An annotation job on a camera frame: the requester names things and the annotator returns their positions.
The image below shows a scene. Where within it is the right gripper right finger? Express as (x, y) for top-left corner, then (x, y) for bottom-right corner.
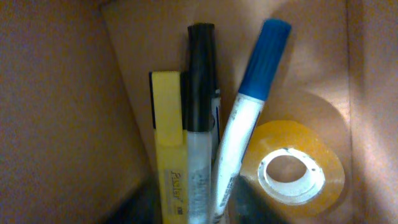
(229, 176), (280, 224)

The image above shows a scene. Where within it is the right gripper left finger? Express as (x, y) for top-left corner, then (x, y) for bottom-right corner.
(102, 179), (162, 224)

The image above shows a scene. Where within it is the yellow tape roll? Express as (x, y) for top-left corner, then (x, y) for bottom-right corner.
(240, 120), (345, 219)

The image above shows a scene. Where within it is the yellow highlighter blue cap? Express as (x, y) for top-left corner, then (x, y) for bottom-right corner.
(149, 71), (187, 223)

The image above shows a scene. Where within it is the white marker blue cap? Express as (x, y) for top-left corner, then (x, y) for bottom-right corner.
(210, 19), (292, 223)

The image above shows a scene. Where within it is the brown cardboard box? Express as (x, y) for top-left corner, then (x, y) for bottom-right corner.
(1, 1), (397, 223)

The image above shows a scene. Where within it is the white marker black cap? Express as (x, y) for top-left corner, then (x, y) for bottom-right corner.
(186, 23), (215, 223)

